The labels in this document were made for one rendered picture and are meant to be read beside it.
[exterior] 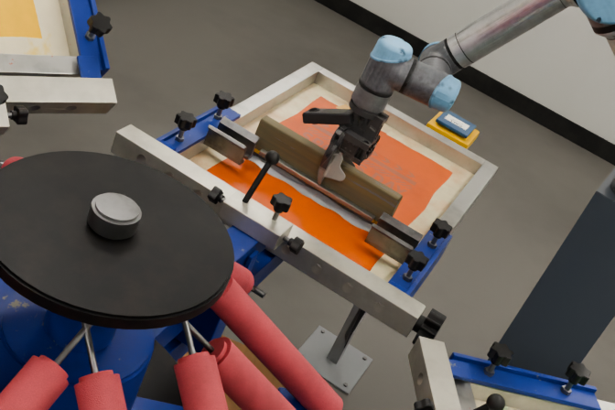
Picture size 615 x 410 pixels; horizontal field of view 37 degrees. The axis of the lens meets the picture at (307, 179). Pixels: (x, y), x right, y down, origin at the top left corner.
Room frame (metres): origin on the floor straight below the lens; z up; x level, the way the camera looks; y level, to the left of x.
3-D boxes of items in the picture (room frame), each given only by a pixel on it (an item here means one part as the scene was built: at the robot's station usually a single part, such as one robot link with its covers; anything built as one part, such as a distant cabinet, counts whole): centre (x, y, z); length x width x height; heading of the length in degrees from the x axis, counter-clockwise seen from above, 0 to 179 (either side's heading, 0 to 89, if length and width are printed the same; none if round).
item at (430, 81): (1.78, -0.15, 1.29); 0.11 x 0.11 x 0.08; 0
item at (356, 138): (1.76, -0.06, 1.14); 0.09 x 0.08 x 0.12; 76
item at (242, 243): (1.35, 0.07, 1.02); 0.17 x 0.06 x 0.05; 166
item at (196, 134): (1.74, 0.26, 0.97); 0.30 x 0.05 x 0.07; 166
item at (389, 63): (1.76, -0.06, 1.30); 0.09 x 0.08 x 0.11; 90
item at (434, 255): (1.60, -0.28, 0.97); 0.30 x 0.05 x 0.07; 166
